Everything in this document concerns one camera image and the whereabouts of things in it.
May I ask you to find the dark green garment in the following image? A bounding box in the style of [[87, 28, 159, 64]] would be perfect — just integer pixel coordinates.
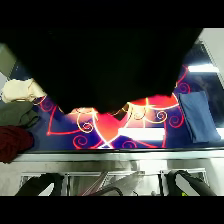
[[0, 100, 41, 130]]

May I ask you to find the black cable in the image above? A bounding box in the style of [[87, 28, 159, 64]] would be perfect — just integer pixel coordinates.
[[87, 186, 125, 197]]

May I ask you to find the silver frame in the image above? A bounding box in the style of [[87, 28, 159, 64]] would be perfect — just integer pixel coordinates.
[[13, 149, 224, 197]]

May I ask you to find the black garment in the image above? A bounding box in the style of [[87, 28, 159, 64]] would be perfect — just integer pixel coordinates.
[[0, 27, 204, 115]]

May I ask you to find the blue folded garment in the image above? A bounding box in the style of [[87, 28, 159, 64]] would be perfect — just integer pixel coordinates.
[[177, 90, 222, 145]]

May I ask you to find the dark red garment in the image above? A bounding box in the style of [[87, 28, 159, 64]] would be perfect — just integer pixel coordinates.
[[0, 125, 36, 165]]

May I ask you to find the cream garment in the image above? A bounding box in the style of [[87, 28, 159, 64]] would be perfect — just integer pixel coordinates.
[[0, 78, 48, 104]]

